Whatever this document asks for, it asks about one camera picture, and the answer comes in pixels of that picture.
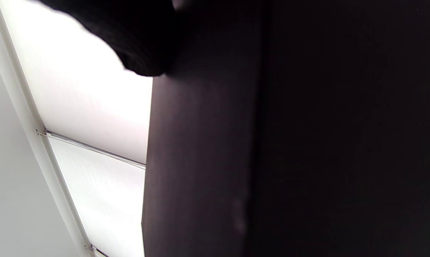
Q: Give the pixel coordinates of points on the person's right hand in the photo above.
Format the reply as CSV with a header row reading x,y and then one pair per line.
x,y
140,35

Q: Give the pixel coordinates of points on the black cardboard box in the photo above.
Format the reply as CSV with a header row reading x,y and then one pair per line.
x,y
200,142

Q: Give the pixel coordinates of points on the thin metal rail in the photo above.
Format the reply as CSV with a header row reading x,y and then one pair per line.
x,y
93,149
95,251

